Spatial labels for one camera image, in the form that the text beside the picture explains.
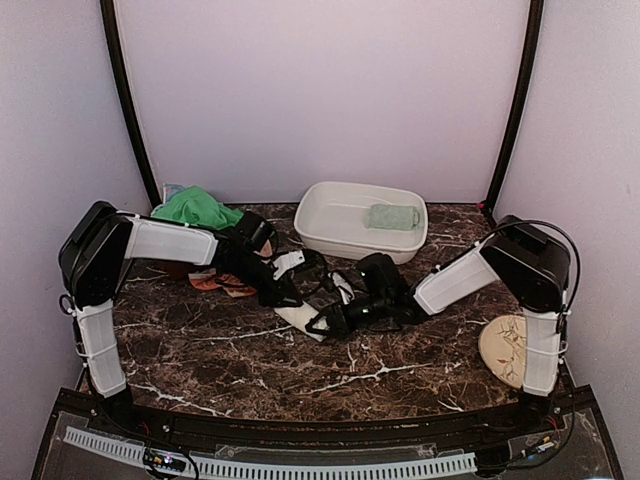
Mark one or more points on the orange patterned towel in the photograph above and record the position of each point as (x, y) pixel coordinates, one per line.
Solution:
(219, 274)

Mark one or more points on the dark red towel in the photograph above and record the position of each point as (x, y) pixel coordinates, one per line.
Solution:
(176, 270)

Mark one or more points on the left black frame post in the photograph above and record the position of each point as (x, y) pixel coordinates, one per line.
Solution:
(119, 72)

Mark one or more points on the bright green towel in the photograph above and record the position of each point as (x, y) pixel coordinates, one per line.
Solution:
(195, 206)

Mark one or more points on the white plastic basin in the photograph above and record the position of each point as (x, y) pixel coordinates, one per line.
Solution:
(331, 219)

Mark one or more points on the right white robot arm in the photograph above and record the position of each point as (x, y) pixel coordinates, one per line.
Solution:
(538, 262)

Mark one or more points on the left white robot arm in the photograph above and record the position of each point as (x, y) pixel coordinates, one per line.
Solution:
(92, 259)

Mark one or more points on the right black frame post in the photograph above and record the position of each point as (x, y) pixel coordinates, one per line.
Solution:
(516, 112)

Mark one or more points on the black frame post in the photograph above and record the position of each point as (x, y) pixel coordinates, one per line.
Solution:
(516, 112)
(119, 72)

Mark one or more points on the cream white towel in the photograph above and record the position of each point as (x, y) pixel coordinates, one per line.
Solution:
(299, 317)

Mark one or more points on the mint green panda towel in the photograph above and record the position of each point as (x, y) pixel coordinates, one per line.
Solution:
(392, 217)

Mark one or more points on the light blue cloth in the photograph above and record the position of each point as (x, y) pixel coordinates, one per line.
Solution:
(169, 190)

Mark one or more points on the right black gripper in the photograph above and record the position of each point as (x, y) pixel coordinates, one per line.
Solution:
(334, 312)

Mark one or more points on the round floral coaster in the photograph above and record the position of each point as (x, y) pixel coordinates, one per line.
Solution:
(501, 345)

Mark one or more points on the white slotted cable duct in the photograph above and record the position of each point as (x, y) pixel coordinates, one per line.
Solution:
(245, 463)

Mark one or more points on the black front rail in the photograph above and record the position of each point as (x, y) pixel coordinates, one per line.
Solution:
(469, 430)

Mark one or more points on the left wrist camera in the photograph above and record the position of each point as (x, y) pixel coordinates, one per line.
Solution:
(286, 262)

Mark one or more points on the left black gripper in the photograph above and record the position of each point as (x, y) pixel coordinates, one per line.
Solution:
(283, 287)

